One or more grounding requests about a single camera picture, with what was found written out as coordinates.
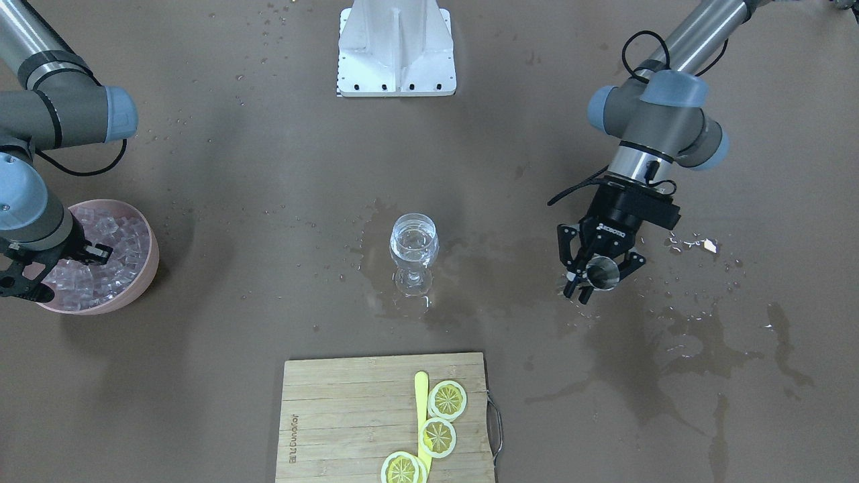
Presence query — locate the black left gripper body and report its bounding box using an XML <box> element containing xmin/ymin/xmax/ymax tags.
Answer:
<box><xmin>583</xmin><ymin>177</ymin><xmax>680</xmax><ymax>259</ymax></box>

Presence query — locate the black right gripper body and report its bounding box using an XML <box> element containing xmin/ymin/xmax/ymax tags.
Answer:
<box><xmin>2</xmin><ymin>231</ymin><xmax>88</xmax><ymax>286</ymax></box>

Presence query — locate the steel double jigger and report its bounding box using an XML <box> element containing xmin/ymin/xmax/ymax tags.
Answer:
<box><xmin>585</xmin><ymin>256</ymin><xmax>621</xmax><ymax>291</ymax></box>

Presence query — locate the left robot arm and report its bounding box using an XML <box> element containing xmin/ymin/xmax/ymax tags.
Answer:
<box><xmin>550</xmin><ymin>1</ymin><xmax>763</xmax><ymax>304</ymax></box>

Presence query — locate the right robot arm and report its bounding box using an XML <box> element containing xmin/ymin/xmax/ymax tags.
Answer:
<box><xmin>1</xmin><ymin>1</ymin><xmax>139</xmax><ymax>303</ymax></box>

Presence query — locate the clear ice cube pile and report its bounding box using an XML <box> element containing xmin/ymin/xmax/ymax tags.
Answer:
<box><xmin>42</xmin><ymin>207</ymin><xmax>151</xmax><ymax>311</ymax></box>

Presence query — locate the clear wine glass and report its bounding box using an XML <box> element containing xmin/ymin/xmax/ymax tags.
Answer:
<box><xmin>389</xmin><ymin>212</ymin><xmax>440</xmax><ymax>297</ymax></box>

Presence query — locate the pink bowl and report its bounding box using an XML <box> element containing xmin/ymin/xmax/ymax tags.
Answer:
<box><xmin>30</xmin><ymin>199</ymin><xmax>160</xmax><ymax>315</ymax></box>

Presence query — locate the lemon slice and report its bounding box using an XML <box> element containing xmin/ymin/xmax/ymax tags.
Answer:
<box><xmin>378</xmin><ymin>451</ymin><xmax>427</xmax><ymax>483</ymax></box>
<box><xmin>418</xmin><ymin>418</ymin><xmax>458</xmax><ymax>459</ymax></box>
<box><xmin>427</xmin><ymin>380</ymin><xmax>468</xmax><ymax>422</ymax></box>

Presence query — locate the bamboo cutting board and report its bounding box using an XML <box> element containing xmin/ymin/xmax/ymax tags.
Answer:
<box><xmin>275</xmin><ymin>352</ymin><xmax>497</xmax><ymax>482</ymax></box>

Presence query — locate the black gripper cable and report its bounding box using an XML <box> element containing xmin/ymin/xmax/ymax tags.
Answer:
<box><xmin>547</xmin><ymin>30</ymin><xmax>729</xmax><ymax>207</ymax></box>

